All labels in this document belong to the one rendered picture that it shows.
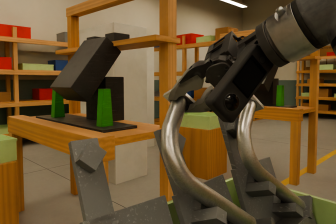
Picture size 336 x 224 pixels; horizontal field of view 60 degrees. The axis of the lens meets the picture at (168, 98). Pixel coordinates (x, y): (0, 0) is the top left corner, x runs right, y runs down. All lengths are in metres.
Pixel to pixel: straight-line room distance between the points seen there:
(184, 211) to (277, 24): 0.33
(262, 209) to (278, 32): 0.42
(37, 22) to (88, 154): 6.49
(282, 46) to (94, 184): 0.33
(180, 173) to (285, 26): 0.26
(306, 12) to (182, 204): 0.35
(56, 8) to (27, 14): 0.65
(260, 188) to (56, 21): 6.66
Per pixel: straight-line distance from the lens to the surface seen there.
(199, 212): 0.53
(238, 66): 0.42
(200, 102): 0.52
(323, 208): 0.78
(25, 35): 6.17
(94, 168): 0.45
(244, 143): 0.62
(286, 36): 0.42
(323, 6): 0.41
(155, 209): 0.51
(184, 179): 0.48
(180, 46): 6.40
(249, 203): 0.67
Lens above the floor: 1.23
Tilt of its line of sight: 3 degrees down
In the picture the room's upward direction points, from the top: straight up
